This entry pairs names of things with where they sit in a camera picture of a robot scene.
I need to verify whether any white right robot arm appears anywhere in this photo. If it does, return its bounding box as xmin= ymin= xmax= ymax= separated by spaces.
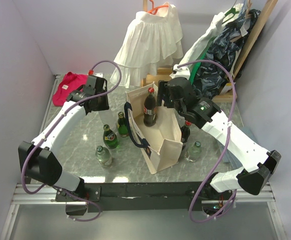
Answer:
xmin=157 ymin=77 xmax=281 ymax=199

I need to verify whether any green garment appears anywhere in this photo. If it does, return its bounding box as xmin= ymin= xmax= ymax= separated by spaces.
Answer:
xmin=189 ymin=51 xmax=207 ymax=84

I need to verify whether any folded pink shirt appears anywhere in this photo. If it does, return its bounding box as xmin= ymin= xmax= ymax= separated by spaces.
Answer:
xmin=52 ymin=72 xmax=88 ymax=107

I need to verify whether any white ruffled dress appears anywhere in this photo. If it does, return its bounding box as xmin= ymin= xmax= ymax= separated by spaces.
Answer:
xmin=114 ymin=2 xmax=184 ymax=88

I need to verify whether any beige canvas tote bag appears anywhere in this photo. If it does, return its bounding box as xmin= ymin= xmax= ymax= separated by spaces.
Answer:
xmin=124 ymin=82 xmax=183 ymax=175

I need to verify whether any orange clothes hanger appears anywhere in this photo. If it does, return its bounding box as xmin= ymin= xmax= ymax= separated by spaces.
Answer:
xmin=143 ymin=0 xmax=169 ymax=15

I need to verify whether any wooden clothes rack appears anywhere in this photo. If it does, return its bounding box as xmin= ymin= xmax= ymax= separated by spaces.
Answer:
xmin=142 ymin=0 xmax=279 ymax=103

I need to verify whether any dark blue patterned garment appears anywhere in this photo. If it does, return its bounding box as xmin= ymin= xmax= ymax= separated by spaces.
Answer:
xmin=192 ymin=9 xmax=261 ymax=99

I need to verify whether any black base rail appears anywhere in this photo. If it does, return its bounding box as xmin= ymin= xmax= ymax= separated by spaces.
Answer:
xmin=55 ymin=181 xmax=236 ymax=216

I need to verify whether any green glass bottle gold cap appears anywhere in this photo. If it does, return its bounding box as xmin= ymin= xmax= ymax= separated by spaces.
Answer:
xmin=117 ymin=111 xmax=129 ymax=138

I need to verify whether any green clothes hanger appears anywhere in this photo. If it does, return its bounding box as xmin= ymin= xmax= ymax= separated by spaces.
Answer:
xmin=222 ymin=7 xmax=239 ymax=24

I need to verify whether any white shirt on hanger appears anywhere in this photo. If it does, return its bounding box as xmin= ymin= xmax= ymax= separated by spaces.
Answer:
xmin=176 ymin=12 xmax=225 ymax=72

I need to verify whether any small cola bottle red cap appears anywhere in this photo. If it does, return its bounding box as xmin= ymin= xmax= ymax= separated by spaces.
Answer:
xmin=180 ymin=120 xmax=192 ymax=150

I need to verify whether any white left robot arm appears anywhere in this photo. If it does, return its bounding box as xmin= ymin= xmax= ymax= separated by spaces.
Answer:
xmin=18 ymin=75 xmax=109 ymax=201

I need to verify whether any folded light blue cloth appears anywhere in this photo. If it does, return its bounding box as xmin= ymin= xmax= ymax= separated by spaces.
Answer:
xmin=223 ymin=126 xmax=269 ymax=172

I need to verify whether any large cola bottle red cap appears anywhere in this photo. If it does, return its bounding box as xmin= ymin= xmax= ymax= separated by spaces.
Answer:
xmin=143 ymin=87 xmax=157 ymax=127

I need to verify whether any green glass bottle labelled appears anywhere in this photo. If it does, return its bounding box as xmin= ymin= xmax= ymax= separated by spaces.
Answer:
xmin=103 ymin=124 xmax=119 ymax=149

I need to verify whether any clear plastic bottle blue cap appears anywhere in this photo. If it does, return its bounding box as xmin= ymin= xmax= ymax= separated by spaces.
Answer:
xmin=98 ymin=109 xmax=117 ymax=132

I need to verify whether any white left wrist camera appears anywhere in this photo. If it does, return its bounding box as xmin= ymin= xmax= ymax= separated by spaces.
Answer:
xmin=88 ymin=69 xmax=104 ymax=78

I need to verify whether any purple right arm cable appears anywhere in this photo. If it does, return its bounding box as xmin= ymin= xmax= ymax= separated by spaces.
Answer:
xmin=176 ymin=59 xmax=237 ymax=223

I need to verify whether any clear glass bottle green cap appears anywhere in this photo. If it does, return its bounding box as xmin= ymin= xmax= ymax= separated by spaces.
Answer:
xmin=95 ymin=145 xmax=112 ymax=167
xmin=185 ymin=141 xmax=202 ymax=163

